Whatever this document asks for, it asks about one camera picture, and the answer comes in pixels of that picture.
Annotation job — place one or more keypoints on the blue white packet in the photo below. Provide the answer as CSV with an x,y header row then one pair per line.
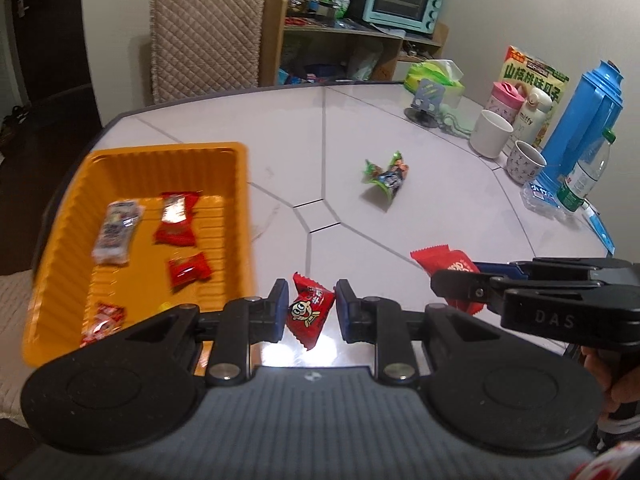
x,y
597,225

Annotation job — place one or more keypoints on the pink tumbler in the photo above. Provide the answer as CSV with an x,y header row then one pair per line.
x,y
505,100

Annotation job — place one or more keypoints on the white cup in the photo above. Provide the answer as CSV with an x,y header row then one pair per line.
x,y
490,132

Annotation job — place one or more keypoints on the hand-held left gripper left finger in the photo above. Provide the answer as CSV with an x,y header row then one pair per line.
x,y
280,310

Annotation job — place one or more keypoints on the silver dark snack packet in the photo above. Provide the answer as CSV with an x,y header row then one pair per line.
x,y
117,230

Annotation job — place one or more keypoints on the grey phone stand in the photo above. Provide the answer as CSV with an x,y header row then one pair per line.
x,y
427,102

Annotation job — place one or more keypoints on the wooden shelf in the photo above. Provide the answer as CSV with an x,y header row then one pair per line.
x,y
340,35

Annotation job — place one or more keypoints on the blue plastic tissue pack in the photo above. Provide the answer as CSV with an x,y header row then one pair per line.
x,y
537,197

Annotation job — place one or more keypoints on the person's red printed clothing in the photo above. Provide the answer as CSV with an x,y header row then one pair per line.
x,y
620,460

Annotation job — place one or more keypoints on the pair of dark shoes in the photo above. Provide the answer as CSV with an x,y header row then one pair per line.
x,y
12,120

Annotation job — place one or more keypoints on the white thermos bottle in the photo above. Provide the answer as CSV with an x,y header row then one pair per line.
x,y
532,115

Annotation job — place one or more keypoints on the green tissue box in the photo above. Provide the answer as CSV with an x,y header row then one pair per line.
x,y
432,75

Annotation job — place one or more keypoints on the large yellow snack bag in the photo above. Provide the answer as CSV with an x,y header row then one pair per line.
x,y
530,70

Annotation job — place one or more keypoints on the green orange wrapped candy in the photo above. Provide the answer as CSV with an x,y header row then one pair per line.
x,y
397,160

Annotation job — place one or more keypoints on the dark green snack packet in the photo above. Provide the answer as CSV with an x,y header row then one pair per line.
x,y
387,182

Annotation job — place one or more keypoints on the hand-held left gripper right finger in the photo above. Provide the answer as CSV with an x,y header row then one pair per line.
x,y
345,310

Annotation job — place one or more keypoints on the small red candy packet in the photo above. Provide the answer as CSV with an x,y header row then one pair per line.
x,y
189,270

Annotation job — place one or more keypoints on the dark door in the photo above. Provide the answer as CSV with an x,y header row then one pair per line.
x,y
50,35

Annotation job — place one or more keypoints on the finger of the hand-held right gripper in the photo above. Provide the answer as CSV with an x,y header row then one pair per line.
x,y
462,285
500,269

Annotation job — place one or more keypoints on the red cartoon face candy packet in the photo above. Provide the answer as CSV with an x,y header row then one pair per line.
x,y
307,310

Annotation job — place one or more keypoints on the beige quilted chair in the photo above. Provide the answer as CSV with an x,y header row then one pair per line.
x,y
12,340
205,40

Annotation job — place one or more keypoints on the white patterned mug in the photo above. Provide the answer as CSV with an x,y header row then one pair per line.
x,y
525,162

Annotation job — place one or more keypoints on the green cloth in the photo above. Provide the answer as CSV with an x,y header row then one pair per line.
x,y
452,120

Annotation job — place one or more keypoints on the orange plastic tray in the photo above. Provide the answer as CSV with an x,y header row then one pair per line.
x,y
60,220

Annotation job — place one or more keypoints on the red snack packet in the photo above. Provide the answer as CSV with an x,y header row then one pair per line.
x,y
175,220
440,262

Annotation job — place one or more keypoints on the red white wrapped candy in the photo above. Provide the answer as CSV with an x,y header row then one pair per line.
x,y
102,322

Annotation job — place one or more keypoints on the person's right hand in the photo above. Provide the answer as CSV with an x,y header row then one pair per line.
x,y
625,390

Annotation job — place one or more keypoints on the clear water bottle green label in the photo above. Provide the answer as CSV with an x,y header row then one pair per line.
x,y
585,175

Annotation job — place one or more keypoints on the blue thermos jug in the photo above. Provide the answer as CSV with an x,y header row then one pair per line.
x,y
585,120

